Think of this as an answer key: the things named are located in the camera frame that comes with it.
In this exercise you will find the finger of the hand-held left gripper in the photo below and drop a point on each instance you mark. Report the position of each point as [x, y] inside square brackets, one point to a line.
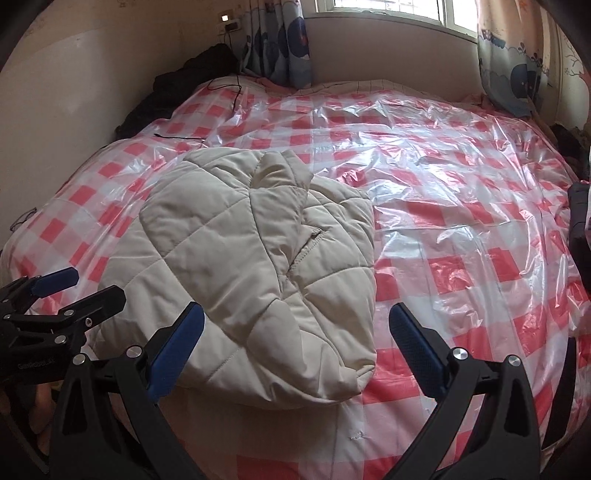
[55, 281]
[104, 300]

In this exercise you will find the dark cloth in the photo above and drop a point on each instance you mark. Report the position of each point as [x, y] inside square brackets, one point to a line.
[570, 147]

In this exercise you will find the pink checkered plastic sheet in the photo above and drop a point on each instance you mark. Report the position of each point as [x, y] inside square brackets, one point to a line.
[438, 207]

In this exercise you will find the blue printed curtain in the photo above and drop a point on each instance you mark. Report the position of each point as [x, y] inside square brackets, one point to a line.
[277, 46]
[517, 74]

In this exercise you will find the window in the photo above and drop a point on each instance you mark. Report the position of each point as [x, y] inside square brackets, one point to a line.
[392, 7]

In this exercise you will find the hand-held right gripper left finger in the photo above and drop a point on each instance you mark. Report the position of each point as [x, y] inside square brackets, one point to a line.
[178, 355]

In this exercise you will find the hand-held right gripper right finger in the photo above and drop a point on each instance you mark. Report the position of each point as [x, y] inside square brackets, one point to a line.
[415, 355]

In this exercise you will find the beige striped mattress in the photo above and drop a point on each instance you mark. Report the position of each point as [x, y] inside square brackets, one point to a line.
[369, 86]

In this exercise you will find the cream quilted jacket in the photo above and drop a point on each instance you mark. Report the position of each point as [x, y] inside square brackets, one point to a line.
[231, 258]

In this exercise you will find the black clothing pile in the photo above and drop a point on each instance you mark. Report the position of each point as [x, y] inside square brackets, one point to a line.
[184, 74]

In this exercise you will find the black object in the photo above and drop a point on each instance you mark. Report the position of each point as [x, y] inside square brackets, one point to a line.
[581, 230]

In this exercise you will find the person's left hand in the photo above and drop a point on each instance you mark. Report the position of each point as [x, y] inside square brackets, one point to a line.
[42, 410]

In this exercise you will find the eyeglasses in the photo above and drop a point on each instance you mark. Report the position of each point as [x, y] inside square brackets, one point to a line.
[14, 226]

